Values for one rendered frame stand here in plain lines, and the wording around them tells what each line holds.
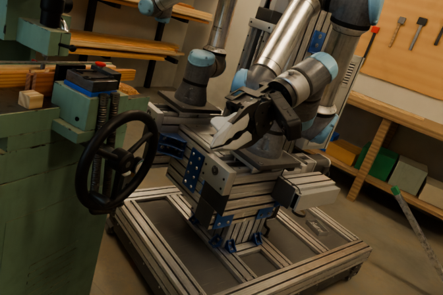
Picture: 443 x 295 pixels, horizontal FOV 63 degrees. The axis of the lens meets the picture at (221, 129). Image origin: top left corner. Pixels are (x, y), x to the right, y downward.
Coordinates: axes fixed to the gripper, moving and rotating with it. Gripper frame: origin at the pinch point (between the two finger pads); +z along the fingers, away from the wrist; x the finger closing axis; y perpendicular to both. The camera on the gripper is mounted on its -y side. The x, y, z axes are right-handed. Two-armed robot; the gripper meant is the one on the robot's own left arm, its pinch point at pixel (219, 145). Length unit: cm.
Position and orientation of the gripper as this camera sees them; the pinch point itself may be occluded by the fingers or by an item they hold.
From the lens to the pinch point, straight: 64.9
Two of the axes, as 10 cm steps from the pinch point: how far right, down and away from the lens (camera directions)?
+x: -1.6, -8.0, -5.8
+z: -7.4, 4.9, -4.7
